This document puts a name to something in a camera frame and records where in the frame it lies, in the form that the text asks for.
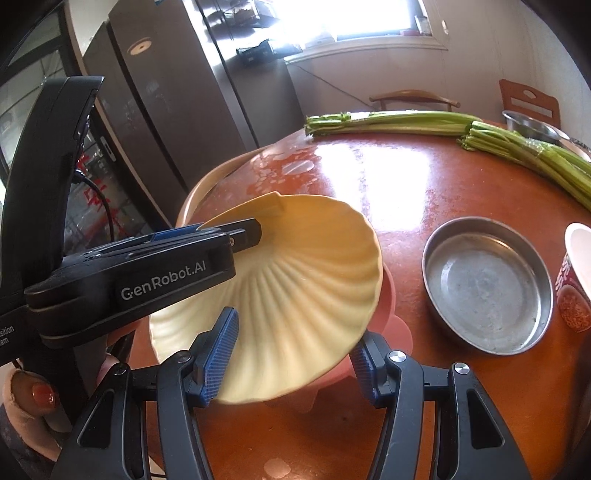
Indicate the deep steel bowl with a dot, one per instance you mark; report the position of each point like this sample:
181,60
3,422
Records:
526,127

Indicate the pink plate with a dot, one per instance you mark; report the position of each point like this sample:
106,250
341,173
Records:
392,323

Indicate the red white paper cup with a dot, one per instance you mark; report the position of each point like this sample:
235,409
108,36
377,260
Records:
572,295

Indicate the round steel plate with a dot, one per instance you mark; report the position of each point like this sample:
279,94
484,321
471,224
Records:
485,286

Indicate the steel refrigerator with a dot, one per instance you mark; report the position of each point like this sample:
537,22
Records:
249,69

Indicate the wooden chair with slotted back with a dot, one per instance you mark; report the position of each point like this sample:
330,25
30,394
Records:
508,97

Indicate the person's left hand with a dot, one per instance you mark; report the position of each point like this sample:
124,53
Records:
27,415

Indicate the window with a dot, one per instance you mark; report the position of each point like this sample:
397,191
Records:
369,18

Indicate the glass door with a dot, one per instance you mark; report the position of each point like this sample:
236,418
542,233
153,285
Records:
51,46

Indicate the wooden chair with curved back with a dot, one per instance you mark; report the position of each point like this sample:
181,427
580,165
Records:
415,93

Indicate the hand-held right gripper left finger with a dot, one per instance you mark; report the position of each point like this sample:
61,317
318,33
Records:
217,360

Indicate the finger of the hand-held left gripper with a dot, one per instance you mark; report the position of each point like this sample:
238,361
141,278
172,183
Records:
247,233
175,234

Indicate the yellow shell-shaped plate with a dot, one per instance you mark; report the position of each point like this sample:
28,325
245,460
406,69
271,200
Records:
300,286

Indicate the plastic-tied celery bunch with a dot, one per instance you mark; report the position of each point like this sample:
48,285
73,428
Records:
531,154

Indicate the grey refrigerator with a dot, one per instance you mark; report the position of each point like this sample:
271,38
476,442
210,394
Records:
161,115

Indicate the loose celery bunch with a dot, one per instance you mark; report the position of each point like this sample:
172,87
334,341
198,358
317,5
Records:
392,121

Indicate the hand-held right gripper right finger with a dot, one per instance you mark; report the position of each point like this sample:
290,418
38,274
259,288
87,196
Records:
364,369

